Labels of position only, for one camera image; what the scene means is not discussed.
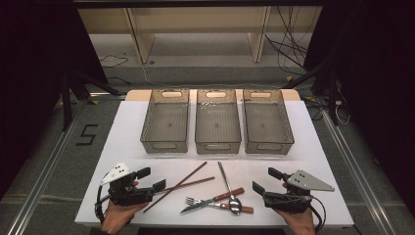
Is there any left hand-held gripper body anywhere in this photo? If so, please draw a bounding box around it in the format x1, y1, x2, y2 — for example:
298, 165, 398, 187
99, 162, 156, 208

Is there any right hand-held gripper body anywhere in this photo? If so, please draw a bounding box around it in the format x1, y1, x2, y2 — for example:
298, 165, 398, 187
262, 168, 336, 215

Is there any wooden-handled fork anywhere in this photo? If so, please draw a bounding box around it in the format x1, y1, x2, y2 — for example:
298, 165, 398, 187
184, 196, 254, 214

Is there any silver metal spoon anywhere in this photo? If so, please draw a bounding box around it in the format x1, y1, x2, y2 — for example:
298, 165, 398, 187
217, 161, 243, 216

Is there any fork with wooden handle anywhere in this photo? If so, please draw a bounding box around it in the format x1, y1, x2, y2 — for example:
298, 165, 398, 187
179, 187, 246, 215

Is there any smoky clear plastic bin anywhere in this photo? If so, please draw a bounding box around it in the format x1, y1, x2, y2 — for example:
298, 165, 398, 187
242, 88, 296, 156
140, 88, 191, 155
194, 88, 243, 156

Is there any person's left hand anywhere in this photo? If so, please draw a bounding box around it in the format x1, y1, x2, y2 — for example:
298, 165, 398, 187
101, 199, 150, 235

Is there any person's right hand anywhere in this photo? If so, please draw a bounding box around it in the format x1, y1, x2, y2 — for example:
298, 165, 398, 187
275, 209, 317, 235

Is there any white table sheet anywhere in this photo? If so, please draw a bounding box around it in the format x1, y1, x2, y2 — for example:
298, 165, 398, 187
73, 99, 355, 228

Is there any light wooden table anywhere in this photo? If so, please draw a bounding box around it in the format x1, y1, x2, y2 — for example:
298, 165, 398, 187
125, 88, 301, 102

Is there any black metal stand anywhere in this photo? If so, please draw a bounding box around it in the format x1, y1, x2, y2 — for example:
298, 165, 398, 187
59, 70, 122, 131
281, 60, 341, 126

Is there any light wooden shelf unit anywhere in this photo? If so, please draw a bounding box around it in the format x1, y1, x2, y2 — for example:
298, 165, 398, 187
77, 6, 324, 65

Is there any black curtain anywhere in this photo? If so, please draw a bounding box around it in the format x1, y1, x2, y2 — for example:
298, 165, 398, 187
302, 4, 415, 216
0, 6, 109, 200

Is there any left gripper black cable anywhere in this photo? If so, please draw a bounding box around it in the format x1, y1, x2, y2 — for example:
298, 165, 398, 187
94, 184, 112, 224

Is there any long aluminium floor rail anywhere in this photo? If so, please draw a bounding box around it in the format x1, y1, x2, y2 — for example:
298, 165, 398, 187
321, 109, 397, 235
6, 97, 89, 235

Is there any short aluminium floor rail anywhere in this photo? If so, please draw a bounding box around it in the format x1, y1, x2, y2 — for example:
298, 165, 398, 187
88, 92, 127, 101

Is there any thin white cable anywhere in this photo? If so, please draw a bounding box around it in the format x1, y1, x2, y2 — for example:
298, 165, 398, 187
334, 99, 350, 125

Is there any black floor cable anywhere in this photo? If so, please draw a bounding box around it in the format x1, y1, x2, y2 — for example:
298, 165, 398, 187
98, 54, 130, 69
107, 75, 132, 86

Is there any black cable bundle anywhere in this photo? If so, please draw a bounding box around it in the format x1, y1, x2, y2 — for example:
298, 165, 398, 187
264, 5, 322, 77

